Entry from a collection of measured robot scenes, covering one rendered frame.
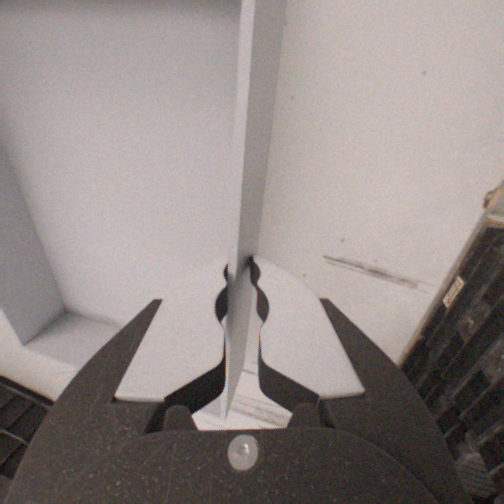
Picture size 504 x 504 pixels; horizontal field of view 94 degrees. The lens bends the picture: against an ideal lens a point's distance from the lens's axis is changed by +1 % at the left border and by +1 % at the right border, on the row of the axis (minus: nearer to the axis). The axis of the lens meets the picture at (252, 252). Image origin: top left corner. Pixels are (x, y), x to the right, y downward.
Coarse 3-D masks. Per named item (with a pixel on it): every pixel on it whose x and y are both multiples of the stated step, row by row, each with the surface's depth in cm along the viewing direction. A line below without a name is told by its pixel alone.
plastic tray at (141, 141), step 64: (0, 0) 13; (64, 0) 12; (128, 0) 11; (192, 0) 11; (256, 0) 7; (0, 64) 15; (64, 64) 14; (128, 64) 13; (192, 64) 12; (256, 64) 8; (0, 128) 17; (64, 128) 15; (128, 128) 14; (192, 128) 13; (256, 128) 10; (0, 192) 18; (64, 192) 18; (128, 192) 16; (192, 192) 15; (256, 192) 12; (0, 256) 19; (64, 256) 21; (128, 256) 19; (192, 256) 18; (64, 320) 25; (128, 320) 23
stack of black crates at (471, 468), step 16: (416, 352) 80; (400, 368) 86; (416, 368) 78; (432, 368) 70; (416, 384) 75; (432, 384) 68; (432, 400) 67; (448, 400) 61; (432, 416) 64; (448, 416) 60; (448, 432) 58; (464, 432) 55; (448, 448) 57; (464, 448) 52; (464, 464) 69; (480, 464) 67; (464, 480) 72; (480, 480) 70; (480, 496) 74; (496, 496) 70
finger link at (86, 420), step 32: (96, 352) 7; (128, 352) 7; (96, 384) 6; (64, 416) 6; (96, 416) 6; (128, 416) 6; (160, 416) 6; (32, 448) 5; (64, 448) 5; (96, 448) 5; (32, 480) 5; (64, 480) 5
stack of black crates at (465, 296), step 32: (480, 256) 59; (448, 288) 69; (480, 288) 56; (448, 320) 67; (480, 320) 55; (448, 352) 64; (480, 352) 53; (448, 384) 60; (480, 384) 52; (480, 416) 50; (480, 448) 49
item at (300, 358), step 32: (256, 256) 12; (256, 288) 12; (288, 288) 10; (288, 320) 8; (320, 320) 9; (288, 352) 7; (320, 352) 7; (288, 384) 7; (320, 384) 6; (352, 384) 6
